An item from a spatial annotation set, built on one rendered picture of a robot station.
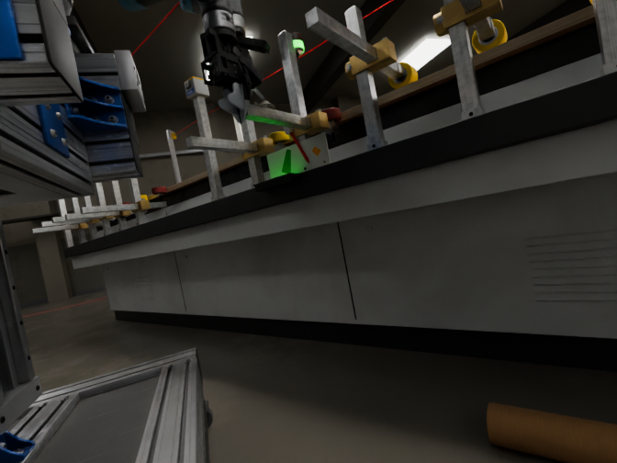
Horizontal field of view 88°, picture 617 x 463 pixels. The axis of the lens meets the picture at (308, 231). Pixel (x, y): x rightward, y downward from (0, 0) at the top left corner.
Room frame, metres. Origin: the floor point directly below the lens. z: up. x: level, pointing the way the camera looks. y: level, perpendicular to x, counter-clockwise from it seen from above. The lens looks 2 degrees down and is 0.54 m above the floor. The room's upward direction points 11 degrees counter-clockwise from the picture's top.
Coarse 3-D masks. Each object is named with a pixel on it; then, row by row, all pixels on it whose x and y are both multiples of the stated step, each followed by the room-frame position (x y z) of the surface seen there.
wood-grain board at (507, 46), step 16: (576, 16) 0.76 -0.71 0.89; (592, 16) 0.74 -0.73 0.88; (528, 32) 0.81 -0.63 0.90; (544, 32) 0.79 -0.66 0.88; (560, 32) 0.79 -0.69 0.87; (496, 48) 0.86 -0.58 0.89; (512, 48) 0.84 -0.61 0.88; (528, 48) 0.84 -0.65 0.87; (480, 64) 0.89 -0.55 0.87; (432, 80) 0.96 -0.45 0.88; (448, 80) 0.96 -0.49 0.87; (384, 96) 1.06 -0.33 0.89; (400, 96) 1.03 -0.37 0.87; (352, 112) 1.14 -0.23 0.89; (288, 144) 1.36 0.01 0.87; (240, 160) 1.52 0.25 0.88
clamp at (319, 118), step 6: (312, 114) 1.01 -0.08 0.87; (318, 114) 1.00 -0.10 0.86; (324, 114) 1.03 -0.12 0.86; (312, 120) 1.02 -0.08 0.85; (318, 120) 1.00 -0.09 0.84; (324, 120) 1.02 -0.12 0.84; (312, 126) 1.02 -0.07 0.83; (318, 126) 1.01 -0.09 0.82; (324, 126) 1.02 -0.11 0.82; (294, 132) 1.07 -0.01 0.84; (300, 132) 1.05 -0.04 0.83; (306, 132) 1.04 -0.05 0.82; (312, 132) 1.05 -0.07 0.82; (318, 132) 1.07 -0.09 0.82
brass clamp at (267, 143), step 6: (264, 138) 1.16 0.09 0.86; (258, 144) 1.17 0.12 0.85; (264, 144) 1.16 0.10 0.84; (270, 144) 1.18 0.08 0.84; (258, 150) 1.18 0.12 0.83; (264, 150) 1.16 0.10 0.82; (270, 150) 1.18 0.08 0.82; (246, 156) 1.22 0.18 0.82; (252, 156) 1.21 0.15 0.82; (258, 156) 1.22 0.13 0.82
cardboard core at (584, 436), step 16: (496, 416) 0.65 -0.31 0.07; (512, 416) 0.63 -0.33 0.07; (528, 416) 0.62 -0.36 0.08; (544, 416) 0.61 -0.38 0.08; (560, 416) 0.60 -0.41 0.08; (496, 432) 0.64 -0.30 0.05; (512, 432) 0.62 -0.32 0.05; (528, 432) 0.61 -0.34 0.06; (544, 432) 0.59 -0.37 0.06; (560, 432) 0.58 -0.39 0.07; (576, 432) 0.57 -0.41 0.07; (592, 432) 0.56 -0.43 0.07; (608, 432) 0.55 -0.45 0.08; (512, 448) 0.63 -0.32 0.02; (528, 448) 0.60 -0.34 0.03; (544, 448) 0.59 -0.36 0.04; (560, 448) 0.57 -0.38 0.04; (576, 448) 0.56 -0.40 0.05; (592, 448) 0.55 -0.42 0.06; (608, 448) 0.53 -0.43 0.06
